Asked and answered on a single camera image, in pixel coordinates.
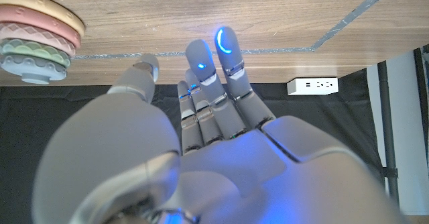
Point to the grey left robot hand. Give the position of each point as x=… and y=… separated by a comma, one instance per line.
x=254, y=177

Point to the black backdrop curtain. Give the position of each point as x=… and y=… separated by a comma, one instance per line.
x=318, y=123

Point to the white power strip box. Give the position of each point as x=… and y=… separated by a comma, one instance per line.
x=311, y=86

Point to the grey tape outline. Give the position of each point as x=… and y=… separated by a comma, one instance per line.
x=268, y=50

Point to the black backdrop stand pole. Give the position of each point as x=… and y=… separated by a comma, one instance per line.
x=387, y=126

